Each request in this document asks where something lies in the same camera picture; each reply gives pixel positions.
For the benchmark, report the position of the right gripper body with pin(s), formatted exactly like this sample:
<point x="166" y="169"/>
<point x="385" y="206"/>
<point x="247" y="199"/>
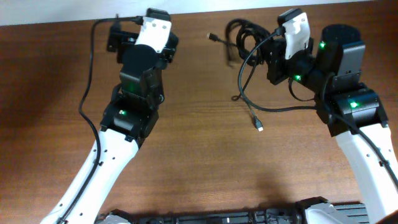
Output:
<point x="300" y="66"/>

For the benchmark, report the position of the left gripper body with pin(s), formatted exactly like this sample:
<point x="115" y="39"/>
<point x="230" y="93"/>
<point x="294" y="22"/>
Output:
<point x="113" y="42"/>

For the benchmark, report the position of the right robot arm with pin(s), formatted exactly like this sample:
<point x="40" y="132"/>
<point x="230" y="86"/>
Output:
<point x="354" y="113"/>

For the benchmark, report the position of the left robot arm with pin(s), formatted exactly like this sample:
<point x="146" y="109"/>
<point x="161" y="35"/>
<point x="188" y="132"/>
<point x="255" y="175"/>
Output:
<point x="127" y="120"/>

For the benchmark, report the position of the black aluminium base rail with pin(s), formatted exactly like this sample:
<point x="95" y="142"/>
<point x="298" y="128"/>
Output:
<point x="311" y="210"/>

